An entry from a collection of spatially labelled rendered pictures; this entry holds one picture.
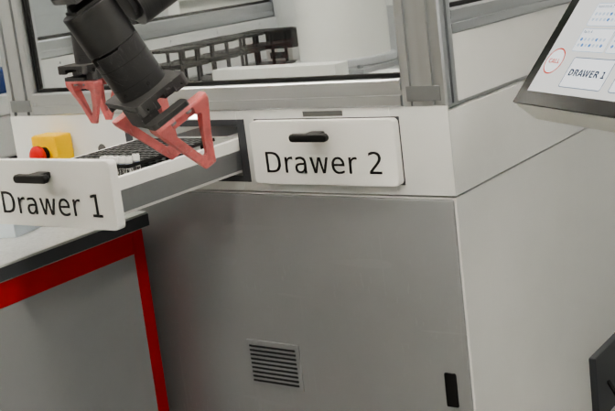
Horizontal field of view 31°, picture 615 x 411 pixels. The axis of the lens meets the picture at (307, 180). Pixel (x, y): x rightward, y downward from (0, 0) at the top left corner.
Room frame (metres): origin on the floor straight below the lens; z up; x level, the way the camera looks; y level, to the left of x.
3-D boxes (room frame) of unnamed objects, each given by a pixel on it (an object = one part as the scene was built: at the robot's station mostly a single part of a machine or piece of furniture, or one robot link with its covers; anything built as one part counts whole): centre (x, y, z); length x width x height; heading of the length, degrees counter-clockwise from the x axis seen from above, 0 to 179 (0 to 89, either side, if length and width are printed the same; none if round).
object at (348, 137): (1.81, -0.03, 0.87); 0.29 x 0.02 x 0.11; 54
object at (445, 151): (2.36, -0.09, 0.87); 1.02 x 0.95 x 0.14; 54
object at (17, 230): (2.02, 0.55, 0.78); 0.12 x 0.08 x 0.04; 157
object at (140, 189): (1.90, 0.29, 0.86); 0.40 x 0.26 x 0.06; 144
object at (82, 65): (1.80, 0.32, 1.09); 0.10 x 0.07 x 0.07; 144
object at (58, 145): (2.17, 0.50, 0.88); 0.07 x 0.05 x 0.07; 54
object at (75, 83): (1.80, 0.33, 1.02); 0.07 x 0.07 x 0.09; 54
